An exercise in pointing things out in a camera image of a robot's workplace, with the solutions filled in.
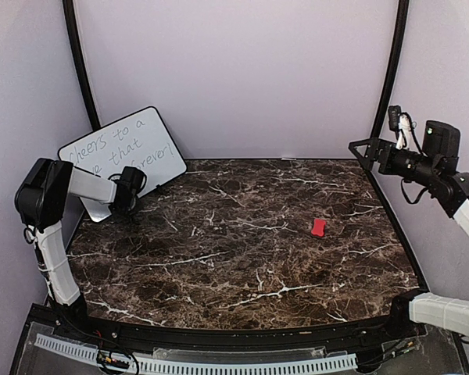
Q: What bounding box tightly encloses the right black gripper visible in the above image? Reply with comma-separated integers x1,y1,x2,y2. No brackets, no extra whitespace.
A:
349,137,440,187

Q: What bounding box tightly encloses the white whiteboard with black frame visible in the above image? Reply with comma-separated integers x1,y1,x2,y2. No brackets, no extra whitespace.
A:
58,106,187,198

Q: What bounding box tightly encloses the red whiteboard eraser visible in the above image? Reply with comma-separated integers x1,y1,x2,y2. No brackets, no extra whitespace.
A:
311,219,327,238

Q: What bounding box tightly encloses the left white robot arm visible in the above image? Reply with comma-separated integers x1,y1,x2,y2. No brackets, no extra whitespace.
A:
14,158,147,341

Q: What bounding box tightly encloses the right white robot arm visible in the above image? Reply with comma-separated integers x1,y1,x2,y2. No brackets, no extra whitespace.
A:
349,120,469,339

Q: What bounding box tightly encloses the right black frame post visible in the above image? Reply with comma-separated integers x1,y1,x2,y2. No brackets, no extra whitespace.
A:
361,0,410,169

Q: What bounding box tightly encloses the black frame post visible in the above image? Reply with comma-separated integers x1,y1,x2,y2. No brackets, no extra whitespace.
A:
361,0,410,169
62,0,102,131

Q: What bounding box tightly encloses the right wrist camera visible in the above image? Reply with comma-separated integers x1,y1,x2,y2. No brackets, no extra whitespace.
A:
388,105,415,150

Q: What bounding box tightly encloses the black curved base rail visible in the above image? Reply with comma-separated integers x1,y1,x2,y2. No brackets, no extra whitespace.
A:
50,308,427,356

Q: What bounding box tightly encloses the left black frame post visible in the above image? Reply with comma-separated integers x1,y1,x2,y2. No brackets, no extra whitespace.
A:
62,0,102,131

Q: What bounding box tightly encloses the white slotted cable duct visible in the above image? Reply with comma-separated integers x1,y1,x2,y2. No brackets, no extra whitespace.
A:
34,334,358,374

